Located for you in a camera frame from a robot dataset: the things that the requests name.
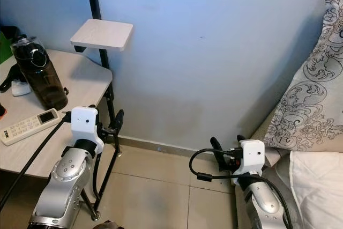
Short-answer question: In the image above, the light wood desk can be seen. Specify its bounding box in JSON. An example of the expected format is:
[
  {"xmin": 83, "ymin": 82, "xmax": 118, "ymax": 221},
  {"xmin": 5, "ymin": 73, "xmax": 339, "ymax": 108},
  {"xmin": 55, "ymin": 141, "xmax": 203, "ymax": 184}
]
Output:
[{"xmin": 0, "ymin": 48, "xmax": 114, "ymax": 180}]

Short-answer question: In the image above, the white remote control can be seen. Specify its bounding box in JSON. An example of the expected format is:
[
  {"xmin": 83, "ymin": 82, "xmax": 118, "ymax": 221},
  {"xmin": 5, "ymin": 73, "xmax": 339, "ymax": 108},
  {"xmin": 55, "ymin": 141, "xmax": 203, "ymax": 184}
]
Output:
[{"xmin": 1, "ymin": 108, "xmax": 60, "ymax": 146}]

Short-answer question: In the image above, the dark transparent water bottle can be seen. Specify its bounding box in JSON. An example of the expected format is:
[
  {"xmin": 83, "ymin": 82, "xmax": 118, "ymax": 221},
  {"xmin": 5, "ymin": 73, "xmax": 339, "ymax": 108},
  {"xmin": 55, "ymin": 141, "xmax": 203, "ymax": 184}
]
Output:
[{"xmin": 10, "ymin": 34, "xmax": 70, "ymax": 112}]

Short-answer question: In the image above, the beige pillow with black swirls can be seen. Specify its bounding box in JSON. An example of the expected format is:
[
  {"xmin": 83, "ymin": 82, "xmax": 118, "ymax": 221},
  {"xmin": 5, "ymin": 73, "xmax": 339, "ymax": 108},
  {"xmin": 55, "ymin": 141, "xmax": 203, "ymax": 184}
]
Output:
[{"xmin": 263, "ymin": 0, "xmax": 343, "ymax": 153}]

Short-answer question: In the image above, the white quilt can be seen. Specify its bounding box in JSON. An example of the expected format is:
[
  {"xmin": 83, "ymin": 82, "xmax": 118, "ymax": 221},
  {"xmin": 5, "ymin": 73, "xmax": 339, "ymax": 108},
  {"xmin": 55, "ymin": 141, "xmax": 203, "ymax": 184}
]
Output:
[{"xmin": 288, "ymin": 150, "xmax": 343, "ymax": 229}]

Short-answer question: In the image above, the small white adapter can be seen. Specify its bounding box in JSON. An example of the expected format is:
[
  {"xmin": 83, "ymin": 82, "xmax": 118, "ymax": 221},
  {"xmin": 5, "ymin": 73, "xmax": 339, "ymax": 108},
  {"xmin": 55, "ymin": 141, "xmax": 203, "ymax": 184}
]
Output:
[{"xmin": 11, "ymin": 80, "xmax": 32, "ymax": 98}]

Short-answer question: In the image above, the green plastic basket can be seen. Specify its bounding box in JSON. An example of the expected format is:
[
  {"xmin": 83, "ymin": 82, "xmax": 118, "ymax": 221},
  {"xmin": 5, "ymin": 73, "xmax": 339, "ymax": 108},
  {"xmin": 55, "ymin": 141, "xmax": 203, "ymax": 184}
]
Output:
[{"xmin": 0, "ymin": 32, "xmax": 14, "ymax": 64}]

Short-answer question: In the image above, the black item behind basket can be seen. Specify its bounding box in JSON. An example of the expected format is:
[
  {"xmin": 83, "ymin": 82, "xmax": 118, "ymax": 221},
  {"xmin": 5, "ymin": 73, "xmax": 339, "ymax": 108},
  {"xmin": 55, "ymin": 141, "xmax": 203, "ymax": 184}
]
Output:
[{"xmin": 0, "ymin": 25, "xmax": 20, "ymax": 40}]

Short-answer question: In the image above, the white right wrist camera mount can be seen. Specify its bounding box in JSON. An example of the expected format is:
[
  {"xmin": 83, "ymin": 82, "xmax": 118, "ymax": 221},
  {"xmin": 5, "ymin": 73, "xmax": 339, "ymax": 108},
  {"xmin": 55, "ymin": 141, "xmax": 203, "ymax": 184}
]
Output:
[{"xmin": 239, "ymin": 139, "xmax": 266, "ymax": 180}]

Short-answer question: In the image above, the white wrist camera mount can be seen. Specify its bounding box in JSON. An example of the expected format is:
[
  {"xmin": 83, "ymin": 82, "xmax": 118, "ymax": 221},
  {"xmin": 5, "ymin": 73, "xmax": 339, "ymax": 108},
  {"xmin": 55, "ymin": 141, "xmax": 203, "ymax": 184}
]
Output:
[
  {"xmin": 70, "ymin": 106, "xmax": 105, "ymax": 153},
  {"xmin": 239, "ymin": 139, "xmax": 266, "ymax": 180}
]

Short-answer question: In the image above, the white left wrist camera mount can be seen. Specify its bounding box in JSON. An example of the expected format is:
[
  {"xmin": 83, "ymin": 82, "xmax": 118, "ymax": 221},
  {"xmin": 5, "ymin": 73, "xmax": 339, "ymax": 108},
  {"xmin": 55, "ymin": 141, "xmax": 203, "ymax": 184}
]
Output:
[{"xmin": 70, "ymin": 106, "xmax": 105, "ymax": 153}]

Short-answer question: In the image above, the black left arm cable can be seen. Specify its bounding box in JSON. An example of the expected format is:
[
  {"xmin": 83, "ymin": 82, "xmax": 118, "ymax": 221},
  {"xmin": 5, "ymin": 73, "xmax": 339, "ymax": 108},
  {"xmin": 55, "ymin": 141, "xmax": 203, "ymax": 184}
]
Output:
[{"xmin": 0, "ymin": 111, "xmax": 73, "ymax": 211}]

